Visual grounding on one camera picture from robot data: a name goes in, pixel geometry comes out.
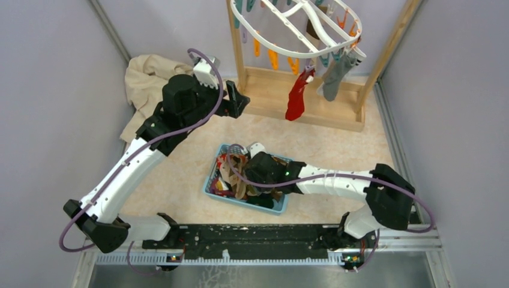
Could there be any red santa sock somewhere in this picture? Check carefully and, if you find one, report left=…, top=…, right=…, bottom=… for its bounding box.
left=285, top=65, right=316, bottom=121

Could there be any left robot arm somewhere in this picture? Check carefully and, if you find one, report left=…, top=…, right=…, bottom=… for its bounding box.
left=63, top=74, right=250, bottom=253

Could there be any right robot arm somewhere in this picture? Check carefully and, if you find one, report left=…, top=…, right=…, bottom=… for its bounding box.
left=242, top=152, right=415, bottom=247

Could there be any wooden hanger stand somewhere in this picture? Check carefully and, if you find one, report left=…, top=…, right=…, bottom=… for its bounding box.
left=226, top=1, right=420, bottom=131

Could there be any pile of socks in basket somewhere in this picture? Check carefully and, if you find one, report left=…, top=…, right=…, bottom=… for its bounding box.
left=216, top=152, right=283, bottom=208

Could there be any white oval clip hanger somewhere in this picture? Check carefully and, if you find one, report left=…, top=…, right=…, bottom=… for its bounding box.
left=227, top=1, right=367, bottom=60

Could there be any blue plastic basket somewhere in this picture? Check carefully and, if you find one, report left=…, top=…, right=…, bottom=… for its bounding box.
left=203, top=143, right=290, bottom=215

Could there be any beige crumpled cloth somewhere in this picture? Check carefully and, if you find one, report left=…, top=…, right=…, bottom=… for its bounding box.
left=120, top=54, right=193, bottom=143

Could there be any grey sock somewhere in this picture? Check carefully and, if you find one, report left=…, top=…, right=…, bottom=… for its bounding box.
left=322, top=55, right=358, bottom=101

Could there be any brown beige hanging sock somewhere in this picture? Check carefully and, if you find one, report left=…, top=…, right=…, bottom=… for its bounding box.
left=306, top=19, right=328, bottom=49

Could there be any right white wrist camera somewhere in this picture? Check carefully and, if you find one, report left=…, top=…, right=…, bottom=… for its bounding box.
left=247, top=142, right=266, bottom=158

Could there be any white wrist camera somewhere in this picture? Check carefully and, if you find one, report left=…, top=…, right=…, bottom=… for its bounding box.
left=247, top=142, right=266, bottom=158
left=193, top=57, right=219, bottom=89

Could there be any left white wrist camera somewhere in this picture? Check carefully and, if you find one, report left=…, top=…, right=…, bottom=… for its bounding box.
left=193, top=57, right=219, bottom=89

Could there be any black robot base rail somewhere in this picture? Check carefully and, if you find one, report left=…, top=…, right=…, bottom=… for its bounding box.
left=142, top=224, right=375, bottom=260

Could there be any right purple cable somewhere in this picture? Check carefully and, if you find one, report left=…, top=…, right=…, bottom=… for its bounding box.
left=226, top=143, right=436, bottom=234

